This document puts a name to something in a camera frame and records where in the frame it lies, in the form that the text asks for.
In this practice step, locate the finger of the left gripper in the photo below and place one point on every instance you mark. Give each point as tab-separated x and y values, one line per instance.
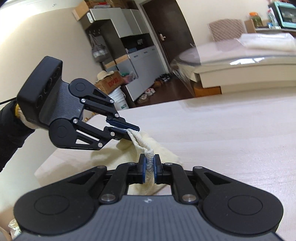
120	122
116	133

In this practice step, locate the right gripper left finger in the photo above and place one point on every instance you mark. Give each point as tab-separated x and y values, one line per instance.
116	182

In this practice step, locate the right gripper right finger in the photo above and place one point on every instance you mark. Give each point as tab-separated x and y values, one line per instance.
175	176

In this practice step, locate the cream yellow terry towel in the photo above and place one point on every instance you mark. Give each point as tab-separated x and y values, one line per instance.
125	151

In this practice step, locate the left black sleeve forearm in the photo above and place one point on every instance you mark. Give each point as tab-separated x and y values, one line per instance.
13	133

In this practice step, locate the left gloved hand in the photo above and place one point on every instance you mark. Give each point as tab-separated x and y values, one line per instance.
19	114

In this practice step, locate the white plastic bucket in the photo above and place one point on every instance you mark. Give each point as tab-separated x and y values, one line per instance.
119	99

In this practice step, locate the cardboard box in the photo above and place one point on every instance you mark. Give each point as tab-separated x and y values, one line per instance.
108	84

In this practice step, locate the straw hat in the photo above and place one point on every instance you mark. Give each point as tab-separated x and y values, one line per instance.
103	74

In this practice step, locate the shoes on floor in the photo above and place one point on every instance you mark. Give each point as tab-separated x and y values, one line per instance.
158	82

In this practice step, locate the grey storage cabinet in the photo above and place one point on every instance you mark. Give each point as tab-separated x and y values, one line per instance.
130	45

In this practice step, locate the hanging grey bag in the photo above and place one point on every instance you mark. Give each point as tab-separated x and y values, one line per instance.
100	51

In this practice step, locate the cream dining table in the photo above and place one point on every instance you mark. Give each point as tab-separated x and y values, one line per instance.
227	66

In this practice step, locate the dark wooden door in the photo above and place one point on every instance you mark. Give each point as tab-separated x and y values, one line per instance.
170	27

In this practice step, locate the quilted beige chair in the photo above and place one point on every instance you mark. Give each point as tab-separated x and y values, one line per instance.
226	29

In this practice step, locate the orange lid jar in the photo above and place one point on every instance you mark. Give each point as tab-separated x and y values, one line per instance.
254	16

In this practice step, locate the plastic wrapped white roll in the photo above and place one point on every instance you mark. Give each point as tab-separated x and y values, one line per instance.
278	42

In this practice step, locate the teal toaster oven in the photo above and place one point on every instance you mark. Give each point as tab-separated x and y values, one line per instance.
284	13

